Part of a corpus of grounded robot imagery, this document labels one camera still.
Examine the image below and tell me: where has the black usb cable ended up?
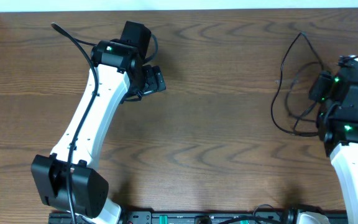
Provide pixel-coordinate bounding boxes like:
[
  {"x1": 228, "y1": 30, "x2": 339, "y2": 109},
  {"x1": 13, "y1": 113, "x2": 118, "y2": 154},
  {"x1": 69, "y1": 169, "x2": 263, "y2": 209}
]
[
  {"x1": 284, "y1": 61, "x2": 323, "y2": 131},
  {"x1": 270, "y1": 31, "x2": 326, "y2": 138}
]

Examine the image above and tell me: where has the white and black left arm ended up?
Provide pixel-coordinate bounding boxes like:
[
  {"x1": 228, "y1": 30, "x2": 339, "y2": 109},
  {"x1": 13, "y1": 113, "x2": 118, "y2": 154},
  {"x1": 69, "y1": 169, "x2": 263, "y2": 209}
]
[{"x1": 31, "y1": 21, "x2": 166, "y2": 223}]

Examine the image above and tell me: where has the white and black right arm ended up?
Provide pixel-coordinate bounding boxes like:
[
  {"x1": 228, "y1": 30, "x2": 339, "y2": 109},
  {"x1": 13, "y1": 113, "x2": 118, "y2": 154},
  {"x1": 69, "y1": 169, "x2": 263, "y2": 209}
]
[{"x1": 309, "y1": 67, "x2": 358, "y2": 223}]

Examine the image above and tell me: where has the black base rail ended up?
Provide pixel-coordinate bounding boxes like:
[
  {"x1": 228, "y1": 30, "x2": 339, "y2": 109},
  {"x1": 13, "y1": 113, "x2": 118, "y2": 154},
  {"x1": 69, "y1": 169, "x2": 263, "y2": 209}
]
[{"x1": 48, "y1": 203, "x2": 349, "y2": 224}]

